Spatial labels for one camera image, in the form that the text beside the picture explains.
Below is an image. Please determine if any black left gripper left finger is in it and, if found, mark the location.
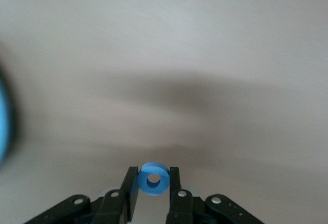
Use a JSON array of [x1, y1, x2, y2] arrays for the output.
[[24, 166, 140, 224]]

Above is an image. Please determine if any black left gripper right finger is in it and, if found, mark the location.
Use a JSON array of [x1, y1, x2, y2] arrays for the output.
[[166, 167, 264, 224]]

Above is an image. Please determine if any blue foam letter o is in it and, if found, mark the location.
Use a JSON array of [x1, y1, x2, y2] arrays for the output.
[[137, 161, 170, 197]]

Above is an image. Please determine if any blue plate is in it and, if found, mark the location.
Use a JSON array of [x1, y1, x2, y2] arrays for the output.
[[0, 75, 15, 168]]

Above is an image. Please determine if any brown table cover sheet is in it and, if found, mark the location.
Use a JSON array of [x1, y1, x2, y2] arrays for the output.
[[0, 0, 328, 224]]

